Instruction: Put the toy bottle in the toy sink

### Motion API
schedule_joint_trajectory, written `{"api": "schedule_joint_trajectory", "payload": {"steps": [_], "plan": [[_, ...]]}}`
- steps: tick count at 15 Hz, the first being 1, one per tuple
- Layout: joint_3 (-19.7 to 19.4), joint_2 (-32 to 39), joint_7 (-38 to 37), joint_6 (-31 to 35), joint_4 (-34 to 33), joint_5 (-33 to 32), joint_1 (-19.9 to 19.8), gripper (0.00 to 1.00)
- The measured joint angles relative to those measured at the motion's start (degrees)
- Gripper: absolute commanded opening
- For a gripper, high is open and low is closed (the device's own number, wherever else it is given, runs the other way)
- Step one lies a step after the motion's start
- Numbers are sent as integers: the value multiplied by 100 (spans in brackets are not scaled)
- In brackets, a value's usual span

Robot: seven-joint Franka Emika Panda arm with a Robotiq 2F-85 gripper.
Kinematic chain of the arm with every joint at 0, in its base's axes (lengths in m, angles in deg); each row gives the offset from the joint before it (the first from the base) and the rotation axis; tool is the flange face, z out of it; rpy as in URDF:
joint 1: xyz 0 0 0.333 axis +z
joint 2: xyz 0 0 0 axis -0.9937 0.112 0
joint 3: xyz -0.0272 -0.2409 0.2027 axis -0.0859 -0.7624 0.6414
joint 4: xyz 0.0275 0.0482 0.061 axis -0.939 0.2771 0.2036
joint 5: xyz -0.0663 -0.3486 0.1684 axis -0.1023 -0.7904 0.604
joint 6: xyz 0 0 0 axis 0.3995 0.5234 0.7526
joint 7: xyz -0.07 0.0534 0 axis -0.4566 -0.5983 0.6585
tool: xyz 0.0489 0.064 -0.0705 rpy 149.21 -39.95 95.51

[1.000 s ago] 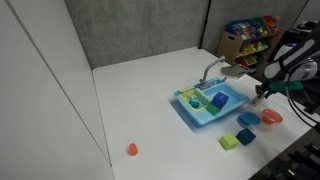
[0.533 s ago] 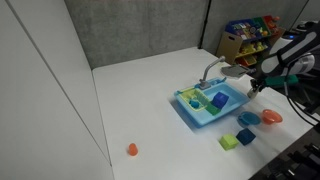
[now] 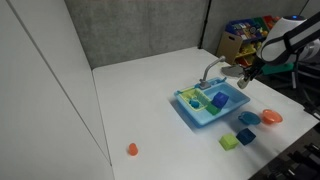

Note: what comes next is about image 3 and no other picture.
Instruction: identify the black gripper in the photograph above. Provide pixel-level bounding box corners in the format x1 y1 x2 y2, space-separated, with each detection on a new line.
243 59 265 82

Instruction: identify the cream toy bottle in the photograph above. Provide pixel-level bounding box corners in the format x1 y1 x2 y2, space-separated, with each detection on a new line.
237 77 249 89

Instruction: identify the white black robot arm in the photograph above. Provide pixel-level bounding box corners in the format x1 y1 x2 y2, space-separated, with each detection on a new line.
239 12 320 83

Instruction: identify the wooden toy shelf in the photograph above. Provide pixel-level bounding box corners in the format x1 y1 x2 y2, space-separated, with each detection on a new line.
216 15 279 67

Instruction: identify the purple-blue toy cube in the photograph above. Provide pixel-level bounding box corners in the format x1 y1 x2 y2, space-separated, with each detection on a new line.
211 92 229 109

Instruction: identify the blue toy bowl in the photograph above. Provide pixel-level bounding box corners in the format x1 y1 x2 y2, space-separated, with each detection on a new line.
238 111 261 125

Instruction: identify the grey toy faucet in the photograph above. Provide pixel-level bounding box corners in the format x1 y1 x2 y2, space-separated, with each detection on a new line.
199 56 226 90

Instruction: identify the orange toy bowl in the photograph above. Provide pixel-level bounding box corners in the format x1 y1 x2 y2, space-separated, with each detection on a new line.
262 109 283 124

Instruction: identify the green toy cube in sink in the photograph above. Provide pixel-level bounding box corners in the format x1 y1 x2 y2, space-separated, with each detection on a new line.
206 104 220 115

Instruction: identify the blue toy sink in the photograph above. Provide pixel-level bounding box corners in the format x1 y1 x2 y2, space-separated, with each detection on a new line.
174 77 250 128

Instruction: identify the small blue toy cup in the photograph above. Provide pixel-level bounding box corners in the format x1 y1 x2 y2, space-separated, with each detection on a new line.
189 99 200 108

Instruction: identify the dark blue toy cube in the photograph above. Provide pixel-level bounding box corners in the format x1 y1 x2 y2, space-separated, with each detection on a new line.
236 128 256 145

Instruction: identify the lime green toy cube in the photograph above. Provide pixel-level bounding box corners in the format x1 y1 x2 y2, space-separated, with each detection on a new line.
219 133 239 151

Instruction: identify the small orange toy cup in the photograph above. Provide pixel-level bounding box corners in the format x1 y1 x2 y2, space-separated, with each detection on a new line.
128 143 138 156

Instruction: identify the yellow-green dish rack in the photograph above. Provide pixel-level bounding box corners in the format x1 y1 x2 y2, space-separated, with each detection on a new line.
177 87 210 112

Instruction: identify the black camera stand pole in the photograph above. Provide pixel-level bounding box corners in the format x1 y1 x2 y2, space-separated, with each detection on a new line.
198 0 212 49

